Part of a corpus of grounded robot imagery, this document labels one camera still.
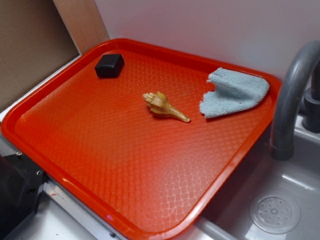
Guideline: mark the grey plastic sink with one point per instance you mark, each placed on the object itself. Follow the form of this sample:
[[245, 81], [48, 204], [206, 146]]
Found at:
[[269, 199]]

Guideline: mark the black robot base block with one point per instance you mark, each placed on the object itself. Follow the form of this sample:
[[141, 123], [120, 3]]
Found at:
[[21, 186]]

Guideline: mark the light blue cloth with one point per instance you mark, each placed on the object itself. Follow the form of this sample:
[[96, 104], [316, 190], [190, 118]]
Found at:
[[234, 92]]

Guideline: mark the small black box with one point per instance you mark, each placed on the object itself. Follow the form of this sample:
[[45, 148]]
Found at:
[[109, 66]]

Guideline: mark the tan spiral seashell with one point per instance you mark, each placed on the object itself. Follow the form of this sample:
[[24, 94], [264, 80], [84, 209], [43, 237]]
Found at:
[[160, 107]]

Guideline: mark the grey curved faucet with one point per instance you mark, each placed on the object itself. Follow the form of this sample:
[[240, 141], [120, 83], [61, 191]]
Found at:
[[300, 90]]

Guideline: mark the brown cardboard panel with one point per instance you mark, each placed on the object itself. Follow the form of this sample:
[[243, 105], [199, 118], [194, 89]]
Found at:
[[34, 43]]

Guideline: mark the red plastic tray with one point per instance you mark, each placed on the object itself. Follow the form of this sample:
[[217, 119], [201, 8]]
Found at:
[[148, 177]]

